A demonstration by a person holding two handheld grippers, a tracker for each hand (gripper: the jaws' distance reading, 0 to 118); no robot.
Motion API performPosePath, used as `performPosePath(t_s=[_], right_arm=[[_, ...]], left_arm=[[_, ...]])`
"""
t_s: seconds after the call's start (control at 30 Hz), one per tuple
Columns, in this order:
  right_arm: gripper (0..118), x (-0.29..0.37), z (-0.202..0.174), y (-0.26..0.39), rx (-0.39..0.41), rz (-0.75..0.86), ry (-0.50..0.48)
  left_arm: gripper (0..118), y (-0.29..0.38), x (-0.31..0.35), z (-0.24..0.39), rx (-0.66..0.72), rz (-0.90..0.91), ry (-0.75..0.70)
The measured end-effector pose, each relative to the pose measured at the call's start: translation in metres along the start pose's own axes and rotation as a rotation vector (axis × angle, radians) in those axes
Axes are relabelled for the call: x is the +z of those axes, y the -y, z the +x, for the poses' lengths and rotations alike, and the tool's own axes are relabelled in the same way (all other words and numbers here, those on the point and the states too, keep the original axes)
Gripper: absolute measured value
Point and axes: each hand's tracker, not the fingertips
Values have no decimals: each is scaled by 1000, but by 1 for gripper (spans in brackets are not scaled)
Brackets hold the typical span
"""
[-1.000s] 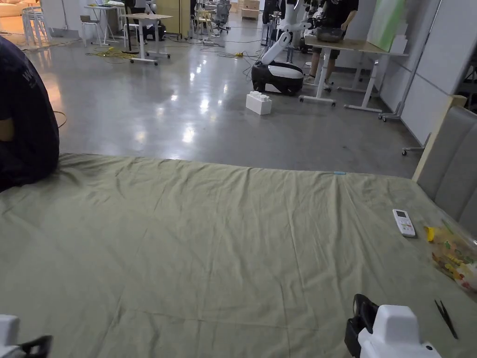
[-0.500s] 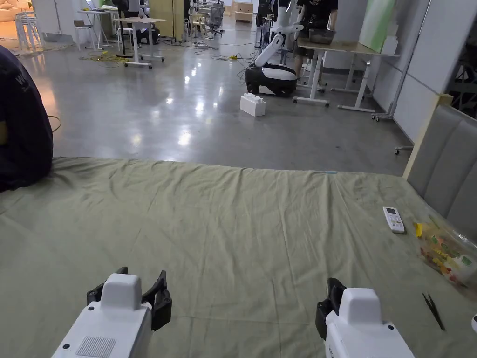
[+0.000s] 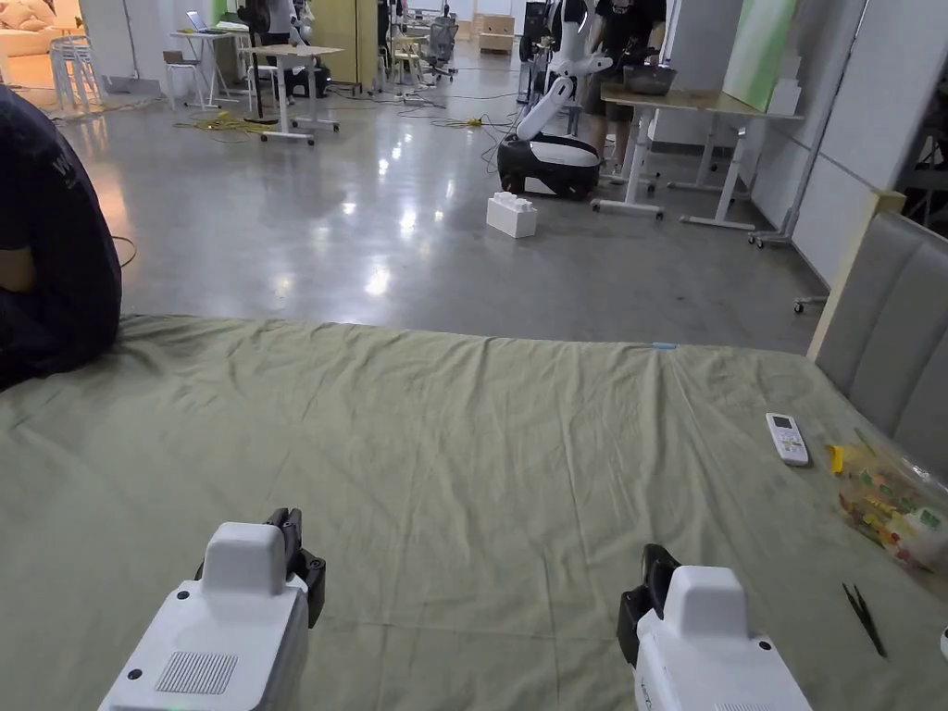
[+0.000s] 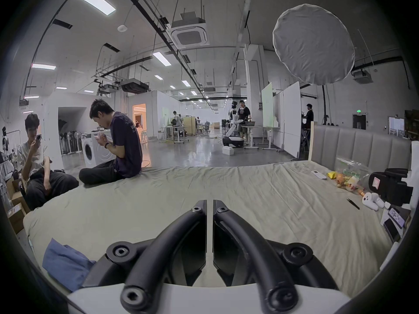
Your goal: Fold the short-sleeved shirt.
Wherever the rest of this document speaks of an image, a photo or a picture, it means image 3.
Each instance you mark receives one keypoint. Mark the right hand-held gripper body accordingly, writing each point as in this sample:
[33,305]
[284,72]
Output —
[711,652]

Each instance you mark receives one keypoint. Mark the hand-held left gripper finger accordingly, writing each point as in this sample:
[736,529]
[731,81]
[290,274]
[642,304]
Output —
[277,518]
[295,529]

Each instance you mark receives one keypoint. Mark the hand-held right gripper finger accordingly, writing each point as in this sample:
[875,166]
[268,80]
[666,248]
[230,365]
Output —
[658,574]

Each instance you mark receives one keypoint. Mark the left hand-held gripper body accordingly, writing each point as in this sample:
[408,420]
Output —
[222,637]

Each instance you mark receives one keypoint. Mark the black tweezers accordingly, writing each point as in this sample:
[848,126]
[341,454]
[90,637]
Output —
[863,619]

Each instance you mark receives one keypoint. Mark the bed with pale green sheet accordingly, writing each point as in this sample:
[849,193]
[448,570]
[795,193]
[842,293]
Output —
[444,444]

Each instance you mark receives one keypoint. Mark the white remote control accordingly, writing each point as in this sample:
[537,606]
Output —
[786,438]

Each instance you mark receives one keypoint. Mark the small yellow piece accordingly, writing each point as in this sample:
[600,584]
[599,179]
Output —
[835,458]

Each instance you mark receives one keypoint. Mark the clear bag of colourful pieces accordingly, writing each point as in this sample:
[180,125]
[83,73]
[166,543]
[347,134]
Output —
[892,503]

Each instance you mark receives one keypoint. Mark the grey padded headboard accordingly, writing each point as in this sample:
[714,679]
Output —
[896,326]

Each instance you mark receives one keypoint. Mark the large white toy brick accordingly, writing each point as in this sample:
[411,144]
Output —
[511,216]

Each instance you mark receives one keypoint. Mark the white and black robot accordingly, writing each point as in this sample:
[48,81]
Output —
[552,159]

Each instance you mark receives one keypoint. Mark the wooden crate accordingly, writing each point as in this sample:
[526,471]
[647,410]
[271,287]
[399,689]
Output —
[496,33]

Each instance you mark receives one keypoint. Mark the pale sofa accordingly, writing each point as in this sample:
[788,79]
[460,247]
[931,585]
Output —
[29,33]

